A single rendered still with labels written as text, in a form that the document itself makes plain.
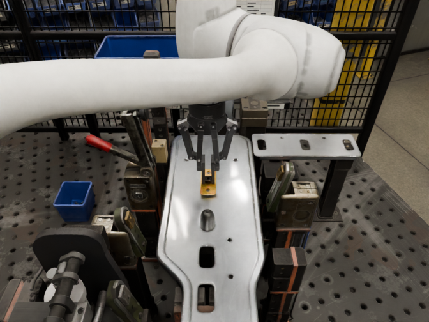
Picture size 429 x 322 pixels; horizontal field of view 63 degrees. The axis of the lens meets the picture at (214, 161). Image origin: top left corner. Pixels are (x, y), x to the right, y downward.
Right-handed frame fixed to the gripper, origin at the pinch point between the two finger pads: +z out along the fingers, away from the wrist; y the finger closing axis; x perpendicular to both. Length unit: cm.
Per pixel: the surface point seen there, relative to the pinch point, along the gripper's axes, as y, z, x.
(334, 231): 40, 35, 8
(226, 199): 4.3, 4.8, -5.2
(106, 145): -22.2, -7.8, -0.8
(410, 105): 165, 105, 189
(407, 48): 183, 86, 256
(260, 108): 14.5, -1.1, 24.1
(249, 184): 10.0, 4.8, -0.2
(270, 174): 16.1, 6.8, 5.2
